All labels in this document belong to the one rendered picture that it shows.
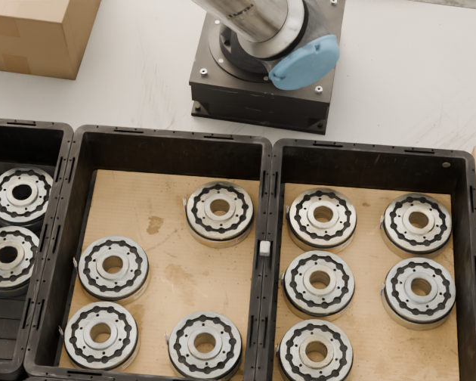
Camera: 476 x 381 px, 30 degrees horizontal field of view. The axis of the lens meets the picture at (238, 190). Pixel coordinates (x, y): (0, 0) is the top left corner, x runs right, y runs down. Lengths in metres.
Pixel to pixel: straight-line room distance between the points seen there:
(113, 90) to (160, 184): 0.34
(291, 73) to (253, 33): 0.10
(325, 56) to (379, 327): 0.41
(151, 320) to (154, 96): 0.53
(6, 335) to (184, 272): 0.27
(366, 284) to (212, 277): 0.23
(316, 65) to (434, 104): 0.39
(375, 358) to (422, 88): 0.62
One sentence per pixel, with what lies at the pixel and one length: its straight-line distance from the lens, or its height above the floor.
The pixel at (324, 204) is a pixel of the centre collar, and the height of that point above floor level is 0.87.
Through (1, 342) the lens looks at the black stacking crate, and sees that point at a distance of 1.34.
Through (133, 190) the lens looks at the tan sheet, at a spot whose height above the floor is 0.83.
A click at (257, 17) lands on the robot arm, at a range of 1.29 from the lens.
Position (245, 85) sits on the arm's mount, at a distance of 1.58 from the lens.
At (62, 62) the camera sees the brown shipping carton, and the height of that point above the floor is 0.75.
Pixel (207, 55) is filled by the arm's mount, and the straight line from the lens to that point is 1.62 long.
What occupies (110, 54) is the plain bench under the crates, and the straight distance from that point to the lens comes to 1.77.
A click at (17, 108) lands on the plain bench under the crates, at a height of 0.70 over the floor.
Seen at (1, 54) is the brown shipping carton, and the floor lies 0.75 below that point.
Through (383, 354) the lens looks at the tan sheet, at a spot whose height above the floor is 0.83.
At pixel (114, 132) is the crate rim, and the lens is 1.37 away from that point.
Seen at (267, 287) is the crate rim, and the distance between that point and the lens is 1.22.
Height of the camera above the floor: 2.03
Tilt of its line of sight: 58 degrees down
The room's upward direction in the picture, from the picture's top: straight up
